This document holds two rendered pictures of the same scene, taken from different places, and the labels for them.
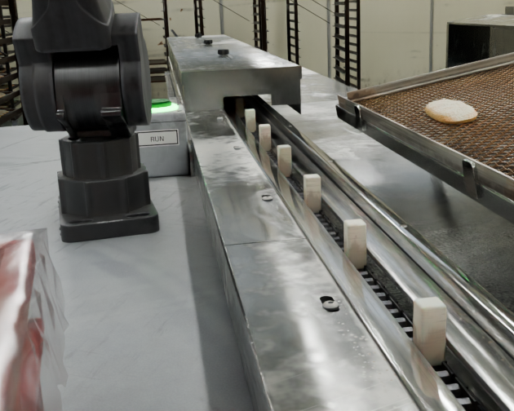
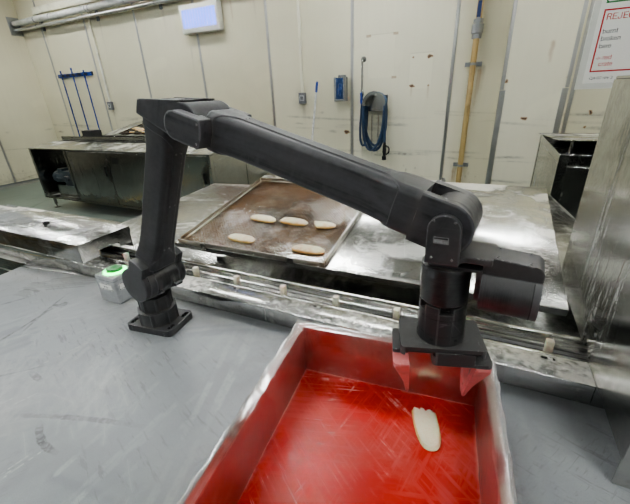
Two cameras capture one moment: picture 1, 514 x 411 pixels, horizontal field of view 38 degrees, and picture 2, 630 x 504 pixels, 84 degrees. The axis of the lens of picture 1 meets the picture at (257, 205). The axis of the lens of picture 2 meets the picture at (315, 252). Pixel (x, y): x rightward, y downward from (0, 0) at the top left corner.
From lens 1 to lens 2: 0.59 m
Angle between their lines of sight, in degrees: 54
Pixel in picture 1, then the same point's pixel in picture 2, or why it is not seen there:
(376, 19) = not seen: outside the picture
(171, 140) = not seen: hidden behind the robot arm
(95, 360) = (271, 351)
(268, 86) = (117, 238)
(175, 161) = not seen: hidden behind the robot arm
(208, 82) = (90, 246)
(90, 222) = (175, 324)
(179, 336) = (274, 335)
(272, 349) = (329, 320)
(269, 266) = (287, 306)
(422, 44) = not seen: outside the picture
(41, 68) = (150, 277)
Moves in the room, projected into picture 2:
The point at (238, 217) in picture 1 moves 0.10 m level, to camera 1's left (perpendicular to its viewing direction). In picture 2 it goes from (246, 298) to (214, 319)
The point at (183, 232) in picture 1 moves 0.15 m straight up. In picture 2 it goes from (202, 312) to (190, 256)
